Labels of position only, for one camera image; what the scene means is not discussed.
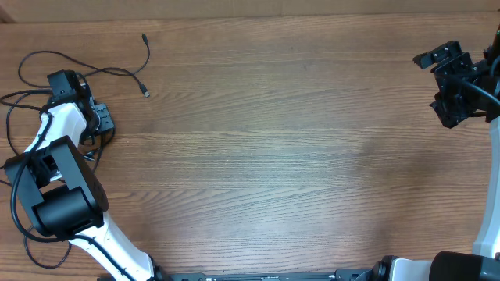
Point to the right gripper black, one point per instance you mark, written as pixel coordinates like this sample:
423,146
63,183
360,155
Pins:
451,116

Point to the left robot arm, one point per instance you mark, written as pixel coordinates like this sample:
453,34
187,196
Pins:
56,196

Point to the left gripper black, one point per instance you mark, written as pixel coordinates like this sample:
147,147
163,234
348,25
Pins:
108,122

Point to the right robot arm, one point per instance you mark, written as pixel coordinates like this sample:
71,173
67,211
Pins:
483,261

